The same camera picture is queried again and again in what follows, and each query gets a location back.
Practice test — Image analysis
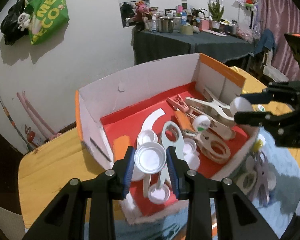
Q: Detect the clear white lid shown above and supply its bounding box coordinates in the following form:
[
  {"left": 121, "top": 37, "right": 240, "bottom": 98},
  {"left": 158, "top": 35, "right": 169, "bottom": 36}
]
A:
[{"left": 134, "top": 141, "right": 166, "bottom": 174}]

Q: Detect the grey-green plastic clamp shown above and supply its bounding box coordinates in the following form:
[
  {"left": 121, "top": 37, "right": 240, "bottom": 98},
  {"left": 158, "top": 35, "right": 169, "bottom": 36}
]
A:
[{"left": 156, "top": 121, "right": 185, "bottom": 189}]

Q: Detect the yellow round cap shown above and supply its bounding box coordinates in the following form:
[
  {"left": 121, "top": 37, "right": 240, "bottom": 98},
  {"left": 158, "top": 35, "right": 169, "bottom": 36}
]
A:
[{"left": 252, "top": 133, "right": 266, "bottom": 152}]

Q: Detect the cream clamp on towel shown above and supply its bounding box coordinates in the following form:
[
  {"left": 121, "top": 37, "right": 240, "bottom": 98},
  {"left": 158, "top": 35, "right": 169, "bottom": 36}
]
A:
[{"left": 236, "top": 171, "right": 257, "bottom": 195}]

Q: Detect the lilac clamp far right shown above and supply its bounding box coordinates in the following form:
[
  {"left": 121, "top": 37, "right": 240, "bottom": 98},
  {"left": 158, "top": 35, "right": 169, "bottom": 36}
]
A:
[{"left": 249, "top": 151, "right": 276, "bottom": 206}]

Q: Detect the light blue towel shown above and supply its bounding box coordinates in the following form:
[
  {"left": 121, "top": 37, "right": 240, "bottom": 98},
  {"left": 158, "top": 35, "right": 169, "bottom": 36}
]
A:
[{"left": 115, "top": 129, "right": 300, "bottom": 239}]

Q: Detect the cream clamp in box left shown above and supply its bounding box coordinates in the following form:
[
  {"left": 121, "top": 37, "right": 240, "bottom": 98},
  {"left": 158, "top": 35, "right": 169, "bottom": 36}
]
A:
[{"left": 143, "top": 174, "right": 152, "bottom": 198}]

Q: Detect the beige clamp in box back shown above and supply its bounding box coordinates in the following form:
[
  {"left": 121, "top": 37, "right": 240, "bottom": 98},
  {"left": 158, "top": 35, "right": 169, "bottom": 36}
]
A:
[{"left": 185, "top": 87, "right": 234, "bottom": 122}]

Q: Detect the beige clamp in box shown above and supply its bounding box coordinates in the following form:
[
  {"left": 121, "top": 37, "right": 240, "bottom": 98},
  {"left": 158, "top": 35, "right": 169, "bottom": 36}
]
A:
[
  {"left": 185, "top": 112, "right": 236, "bottom": 164},
  {"left": 185, "top": 87, "right": 234, "bottom": 122}
]

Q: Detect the beige clamp in box middle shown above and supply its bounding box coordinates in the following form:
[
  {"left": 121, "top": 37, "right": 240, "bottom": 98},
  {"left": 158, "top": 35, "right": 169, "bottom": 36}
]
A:
[{"left": 185, "top": 112, "right": 236, "bottom": 164}]

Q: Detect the white cap green label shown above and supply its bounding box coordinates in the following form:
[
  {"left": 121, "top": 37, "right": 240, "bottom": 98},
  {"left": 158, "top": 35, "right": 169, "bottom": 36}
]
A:
[{"left": 192, "top": 115, "right": 211, "bottom": 133}]

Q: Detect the cardboard box red bottom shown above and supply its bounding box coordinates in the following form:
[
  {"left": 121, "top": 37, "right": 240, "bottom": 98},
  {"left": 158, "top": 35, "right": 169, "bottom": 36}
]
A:
[{"left": 75, "top": 52, "right": 261, "bottom": 225}]

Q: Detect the orange pen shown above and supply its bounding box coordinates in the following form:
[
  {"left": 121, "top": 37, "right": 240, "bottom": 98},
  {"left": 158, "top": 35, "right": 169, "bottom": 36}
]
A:
[{"left": 174, "top": 111, "right": 196, "bottom": 133}]

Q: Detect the potted green plant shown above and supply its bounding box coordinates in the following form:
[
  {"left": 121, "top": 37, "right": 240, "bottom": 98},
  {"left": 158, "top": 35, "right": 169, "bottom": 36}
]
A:
[{"left": 207, "top": 0, "right": 224, "bottom": 30}]

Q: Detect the dark cloth side table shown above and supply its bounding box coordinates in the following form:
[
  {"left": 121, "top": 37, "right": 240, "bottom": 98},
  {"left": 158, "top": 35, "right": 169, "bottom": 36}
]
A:
[{"left": 133, "top": 31, "right": 254, "bottom": 64}]

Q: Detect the green shopping bag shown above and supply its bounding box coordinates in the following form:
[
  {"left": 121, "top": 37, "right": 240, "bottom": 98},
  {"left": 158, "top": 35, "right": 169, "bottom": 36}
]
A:
[{"left": 25, "top": 0, "right": 69, "bottom": 45}]

